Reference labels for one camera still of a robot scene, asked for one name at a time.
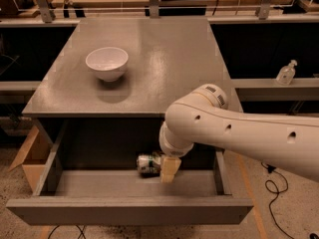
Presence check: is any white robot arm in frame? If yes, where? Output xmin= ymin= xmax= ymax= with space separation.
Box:
xmin=159 ymin=84 xmax=319 ymax=182

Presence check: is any metal guard railing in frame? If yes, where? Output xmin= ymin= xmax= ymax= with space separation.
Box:
xmin=0 ymin=0 xmax=319 ymax=23

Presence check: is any grey side shelf rail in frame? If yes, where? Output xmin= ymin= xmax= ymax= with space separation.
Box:
xmin=232 ymin=78 xmax=319 ymax=102

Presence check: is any clear hand sanitizer bottle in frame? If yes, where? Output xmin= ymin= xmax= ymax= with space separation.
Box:
xmin=276 ymin=60 xmax=297 ymax=85

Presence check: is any white ceramic bowl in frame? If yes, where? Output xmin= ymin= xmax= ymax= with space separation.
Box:
xmin=86 ymin=47 xmax=129 ymax=82

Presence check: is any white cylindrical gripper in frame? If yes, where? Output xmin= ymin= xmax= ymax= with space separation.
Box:
xmin=159 ymin=122 xmax=193 ymax=183

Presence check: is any grey cabinet desk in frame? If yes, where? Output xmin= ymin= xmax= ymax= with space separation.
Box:
xmin=21 ymin=17 xmax=244 ymax=171

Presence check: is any crushed 7up soda can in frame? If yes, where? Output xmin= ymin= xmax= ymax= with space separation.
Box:
xmin=137 ymin=152 xmax=161 ymax=174

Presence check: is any grey open top drawer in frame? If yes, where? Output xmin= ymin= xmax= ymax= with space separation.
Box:
xmin=7 ymin=119 xmax=253 ymax=226

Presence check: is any black power adapter brick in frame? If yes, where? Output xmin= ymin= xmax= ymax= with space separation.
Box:
xmin=265 ymin=164 xmax=276 ymax=173

